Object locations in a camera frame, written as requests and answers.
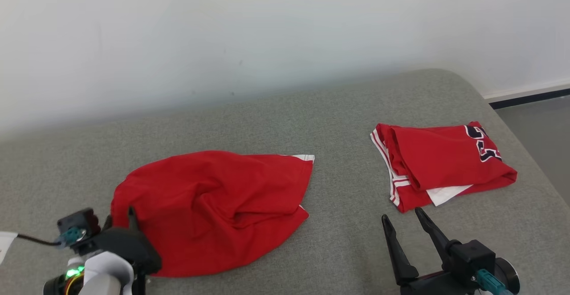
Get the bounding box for red shorts with white trim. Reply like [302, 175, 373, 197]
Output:
[110, 150, 315, 278]

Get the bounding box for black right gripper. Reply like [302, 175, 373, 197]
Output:
[381, 207, 481, 295]

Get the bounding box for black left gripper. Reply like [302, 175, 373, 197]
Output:
[85, 206, 162, 282]

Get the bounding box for white cable label tag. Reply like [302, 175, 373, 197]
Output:
[0, 231, 18, 265]

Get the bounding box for red and white jersey shirt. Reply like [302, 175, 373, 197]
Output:
[370, 121, 518, 214]

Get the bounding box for grey fabric sofa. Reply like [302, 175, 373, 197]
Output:
[0, 68, 570, 295]

